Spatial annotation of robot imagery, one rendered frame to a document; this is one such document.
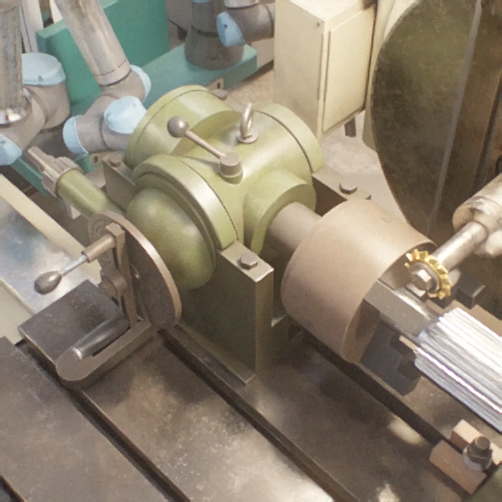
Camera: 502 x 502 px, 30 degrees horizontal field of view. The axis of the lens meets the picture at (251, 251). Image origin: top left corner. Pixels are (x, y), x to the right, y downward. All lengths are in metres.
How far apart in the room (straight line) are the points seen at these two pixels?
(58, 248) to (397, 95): 0.85
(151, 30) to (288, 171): 1.09
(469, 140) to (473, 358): 0.31
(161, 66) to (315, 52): 0.95
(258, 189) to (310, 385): 0.31
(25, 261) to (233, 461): 0.77
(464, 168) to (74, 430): 0.65
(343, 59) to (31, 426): 0.72
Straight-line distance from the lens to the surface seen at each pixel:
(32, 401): 1.40
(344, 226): 1.17
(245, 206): 1.26
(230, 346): 1.38
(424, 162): 1.38
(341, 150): 3.19
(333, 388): 1.38
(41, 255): 1.92
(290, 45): 1.49
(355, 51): 1.50
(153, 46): 2.36
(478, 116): 1.26
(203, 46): 2.31
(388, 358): 1.23
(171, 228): 1.23
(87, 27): 1.83
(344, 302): 1.14
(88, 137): 1.82
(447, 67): 1.27
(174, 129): 1.25
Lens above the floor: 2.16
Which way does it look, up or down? 49 degrees down
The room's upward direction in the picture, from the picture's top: straight up
